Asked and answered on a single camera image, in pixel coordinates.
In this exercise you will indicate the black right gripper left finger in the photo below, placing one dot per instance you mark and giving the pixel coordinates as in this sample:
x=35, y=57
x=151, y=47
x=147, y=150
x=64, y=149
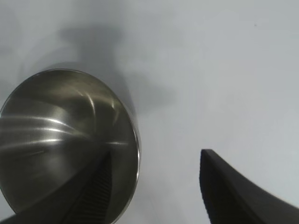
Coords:
x=84, y=200

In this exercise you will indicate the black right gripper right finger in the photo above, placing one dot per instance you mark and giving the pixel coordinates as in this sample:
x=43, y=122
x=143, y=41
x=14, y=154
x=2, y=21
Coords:
x=229, y=198

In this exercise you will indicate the stainless steel mixing bowl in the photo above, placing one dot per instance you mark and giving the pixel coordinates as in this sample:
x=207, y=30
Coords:
x=65, y=130

